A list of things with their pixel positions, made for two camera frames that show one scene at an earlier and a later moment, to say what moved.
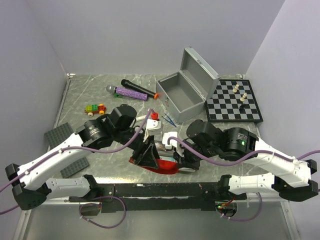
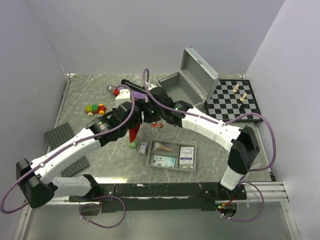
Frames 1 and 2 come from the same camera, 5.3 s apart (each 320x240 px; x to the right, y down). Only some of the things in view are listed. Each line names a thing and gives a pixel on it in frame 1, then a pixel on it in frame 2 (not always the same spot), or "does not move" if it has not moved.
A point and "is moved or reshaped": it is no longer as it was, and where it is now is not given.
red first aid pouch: [164, 167] is moved or reshaped
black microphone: [127, 83] does not move
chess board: [233, 100] does not move
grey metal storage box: [184, 93] does not move
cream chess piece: [235, 89] does not move
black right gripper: [184, 160] -> [144, 105]
